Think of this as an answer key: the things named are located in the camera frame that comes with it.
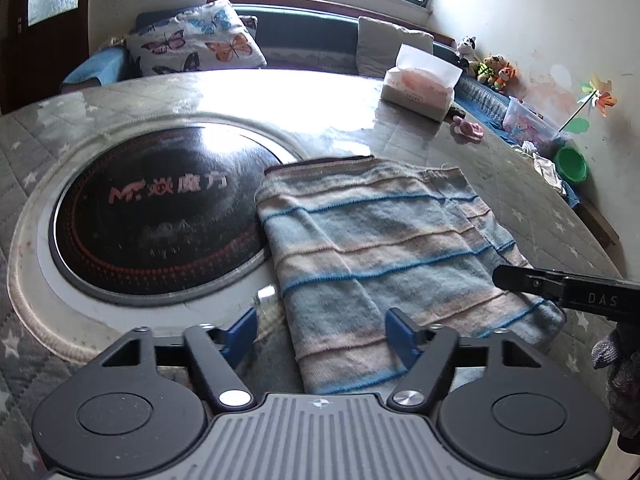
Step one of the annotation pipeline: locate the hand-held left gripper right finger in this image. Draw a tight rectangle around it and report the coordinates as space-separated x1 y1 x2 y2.
385 307 543 413

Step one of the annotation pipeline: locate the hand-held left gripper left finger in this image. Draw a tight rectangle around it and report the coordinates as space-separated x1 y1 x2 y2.
99 306 259 413

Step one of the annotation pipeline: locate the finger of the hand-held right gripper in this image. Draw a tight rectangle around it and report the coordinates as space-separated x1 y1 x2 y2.
492 264 568 306

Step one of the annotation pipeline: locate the striped knit shirt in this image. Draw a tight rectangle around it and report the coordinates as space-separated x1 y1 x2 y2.
255 156 566 396

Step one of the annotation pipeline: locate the person's right hand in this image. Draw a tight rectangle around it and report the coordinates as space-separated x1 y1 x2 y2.
591 330 640 440

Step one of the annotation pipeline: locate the white crumpled cloth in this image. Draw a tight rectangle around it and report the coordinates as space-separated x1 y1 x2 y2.
522 140 571 193

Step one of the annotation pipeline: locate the green plastic bowl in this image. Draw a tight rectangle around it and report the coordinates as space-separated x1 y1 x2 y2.
556 146 590 183

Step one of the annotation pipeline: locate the round black induction cooktop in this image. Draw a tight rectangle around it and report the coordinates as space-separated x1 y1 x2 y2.
9 110 312 361

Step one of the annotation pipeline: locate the clear plastic container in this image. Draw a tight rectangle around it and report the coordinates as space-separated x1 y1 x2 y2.
501 96 571 148

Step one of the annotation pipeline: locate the small pink toy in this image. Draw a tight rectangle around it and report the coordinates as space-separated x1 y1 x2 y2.
452 115 486 142

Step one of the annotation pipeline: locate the colourful pinwheel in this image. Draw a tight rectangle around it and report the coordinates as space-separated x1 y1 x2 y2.
557 74 618 133

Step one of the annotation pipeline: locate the orange plush toy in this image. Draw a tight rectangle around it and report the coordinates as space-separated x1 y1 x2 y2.
492 62 518 93

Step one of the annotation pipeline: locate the yellow green plush toy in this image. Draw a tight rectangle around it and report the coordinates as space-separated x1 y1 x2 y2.
475 54 503 86

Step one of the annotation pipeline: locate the pink tissue box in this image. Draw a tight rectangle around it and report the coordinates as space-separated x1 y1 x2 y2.
381 43 463 122

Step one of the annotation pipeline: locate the black white cow plush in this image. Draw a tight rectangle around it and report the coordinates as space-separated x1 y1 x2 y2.
454 36 478 68

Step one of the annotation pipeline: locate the grey pillow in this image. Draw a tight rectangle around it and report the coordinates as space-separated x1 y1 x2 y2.
356 16 435 77

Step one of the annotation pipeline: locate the butterfly print pillow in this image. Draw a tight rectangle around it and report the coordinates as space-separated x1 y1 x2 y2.
125 0 268 78

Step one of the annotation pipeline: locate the blue cushioned sofa bench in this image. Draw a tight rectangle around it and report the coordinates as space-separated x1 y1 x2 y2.
60 0 576 161

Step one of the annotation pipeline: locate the light blue cushion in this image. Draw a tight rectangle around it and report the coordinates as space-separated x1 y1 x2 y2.
61 47 130 93

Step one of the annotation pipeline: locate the dark wooden glass door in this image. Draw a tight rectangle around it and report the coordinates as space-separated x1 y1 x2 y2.
0 0 93 116

